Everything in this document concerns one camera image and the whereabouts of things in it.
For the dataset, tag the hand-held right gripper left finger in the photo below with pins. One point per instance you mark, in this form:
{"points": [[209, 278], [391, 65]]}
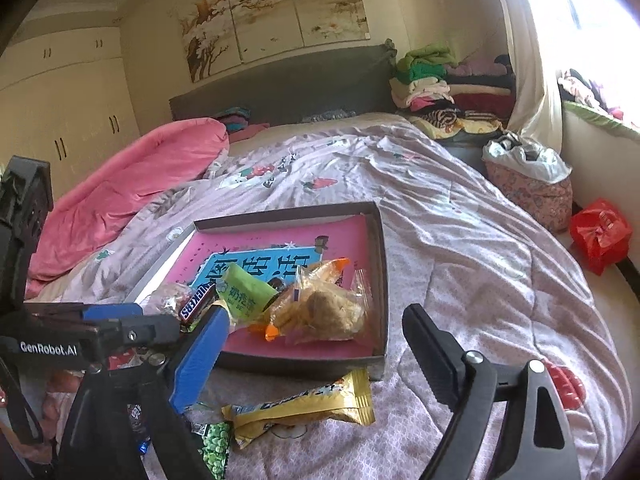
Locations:
{"points": [[200, 360]]}

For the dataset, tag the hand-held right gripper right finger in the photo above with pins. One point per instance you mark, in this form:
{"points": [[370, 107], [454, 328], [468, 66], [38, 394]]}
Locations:
{"points": [[425, 340]]}

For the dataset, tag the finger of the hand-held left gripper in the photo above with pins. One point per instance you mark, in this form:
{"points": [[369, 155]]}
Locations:
{"points": [[145, 335], [110, 311]]}

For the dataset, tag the brown chocolate bar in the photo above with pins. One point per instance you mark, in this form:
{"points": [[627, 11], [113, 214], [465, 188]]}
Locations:
{"points": [[197, 302]]}

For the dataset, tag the shallow dark cardboard box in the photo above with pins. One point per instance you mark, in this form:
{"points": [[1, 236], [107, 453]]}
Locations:
{"points": [[300, 362]]}

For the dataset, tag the clear pastry snack packet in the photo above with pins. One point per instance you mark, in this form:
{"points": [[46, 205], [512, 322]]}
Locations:
{"points": [[325, 310]]}

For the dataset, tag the orange snack packet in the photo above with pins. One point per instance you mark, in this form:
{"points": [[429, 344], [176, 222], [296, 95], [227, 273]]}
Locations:
{"points": [[335, 264]]}

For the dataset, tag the clear packet reddish snack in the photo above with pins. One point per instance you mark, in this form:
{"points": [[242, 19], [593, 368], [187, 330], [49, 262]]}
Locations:
{"points": [[165, 300]]}

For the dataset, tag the printed pink blanket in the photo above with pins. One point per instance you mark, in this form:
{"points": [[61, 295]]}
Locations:
{"points": [[475, 285]]}

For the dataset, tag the green pea snack packet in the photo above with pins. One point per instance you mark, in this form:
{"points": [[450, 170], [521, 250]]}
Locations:
{"points": [[217, 450]]}

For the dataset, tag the dark wrapped candy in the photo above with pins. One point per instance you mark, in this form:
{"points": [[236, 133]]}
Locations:
{"points": [[277, 287]]}

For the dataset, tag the golden snack packet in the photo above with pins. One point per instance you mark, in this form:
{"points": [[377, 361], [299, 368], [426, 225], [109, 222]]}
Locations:
{"points": [[310, 405]]}

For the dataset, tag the pink duvet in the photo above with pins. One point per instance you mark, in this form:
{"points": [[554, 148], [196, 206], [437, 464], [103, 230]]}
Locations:
{"points": [[125, 185]]}

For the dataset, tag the floral fabric bag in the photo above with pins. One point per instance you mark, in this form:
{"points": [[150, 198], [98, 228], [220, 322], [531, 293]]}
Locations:
{"points": [[535, 200]]}

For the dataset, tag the red plastic bag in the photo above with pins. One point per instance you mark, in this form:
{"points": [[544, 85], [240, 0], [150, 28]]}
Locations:
{"points": [[600, 235]]}

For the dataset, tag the cream wardrobe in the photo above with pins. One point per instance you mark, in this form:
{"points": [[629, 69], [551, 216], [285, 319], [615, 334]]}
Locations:
{"points": [[65, 110]]}

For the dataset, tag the white plastic bag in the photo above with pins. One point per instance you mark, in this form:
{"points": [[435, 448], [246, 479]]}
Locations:
{"points": [[540, 162]]}

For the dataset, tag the colourful striped cloth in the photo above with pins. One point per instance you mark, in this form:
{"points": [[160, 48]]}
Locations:
{"points": [[237, 117]]}

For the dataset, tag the pile of folded clothes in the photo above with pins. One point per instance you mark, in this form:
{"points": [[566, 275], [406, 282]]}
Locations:
{"points": [[435, 80]]}

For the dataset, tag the grey bed headboard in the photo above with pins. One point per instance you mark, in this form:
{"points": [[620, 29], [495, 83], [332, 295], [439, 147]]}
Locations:
{"points": [[280, 85]]}

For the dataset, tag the cream curtain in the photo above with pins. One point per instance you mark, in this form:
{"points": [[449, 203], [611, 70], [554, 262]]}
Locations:
{"points": [[525, 60]]}

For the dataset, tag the clothes on windowsill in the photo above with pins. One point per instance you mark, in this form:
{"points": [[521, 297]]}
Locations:
{"points": [[595, 92]]}

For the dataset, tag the wall painting of trees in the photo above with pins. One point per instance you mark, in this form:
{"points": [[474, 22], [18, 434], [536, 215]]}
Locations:
{"points": [[280, 10]]}

